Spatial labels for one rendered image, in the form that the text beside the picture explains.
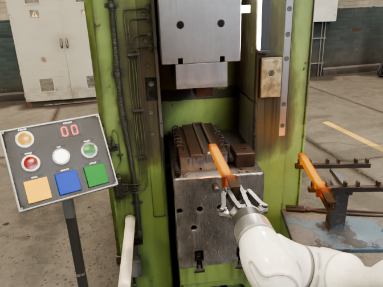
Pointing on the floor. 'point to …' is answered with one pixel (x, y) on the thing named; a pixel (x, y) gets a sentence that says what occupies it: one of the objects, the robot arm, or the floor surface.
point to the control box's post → (69, 206)
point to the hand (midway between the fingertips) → (232, 187)
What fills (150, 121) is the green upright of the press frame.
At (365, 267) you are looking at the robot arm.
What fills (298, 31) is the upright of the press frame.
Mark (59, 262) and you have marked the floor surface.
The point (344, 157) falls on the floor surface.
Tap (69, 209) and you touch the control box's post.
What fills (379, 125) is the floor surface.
